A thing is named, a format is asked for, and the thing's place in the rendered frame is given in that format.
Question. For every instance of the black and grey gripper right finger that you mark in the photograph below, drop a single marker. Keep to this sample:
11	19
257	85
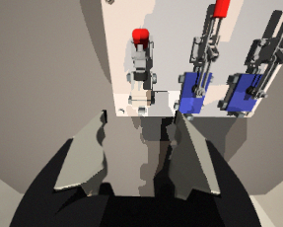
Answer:
203	177

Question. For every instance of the white fixture plate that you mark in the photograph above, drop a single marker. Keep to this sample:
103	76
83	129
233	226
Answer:
174	24

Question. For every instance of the red-handled toggle clamp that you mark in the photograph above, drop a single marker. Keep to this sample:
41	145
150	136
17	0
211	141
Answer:
140	38

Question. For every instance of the toggle clamp with red handle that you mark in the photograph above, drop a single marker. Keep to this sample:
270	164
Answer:
263	51
201	50

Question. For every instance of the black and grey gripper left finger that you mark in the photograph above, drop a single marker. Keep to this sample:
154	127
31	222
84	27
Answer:
74	172

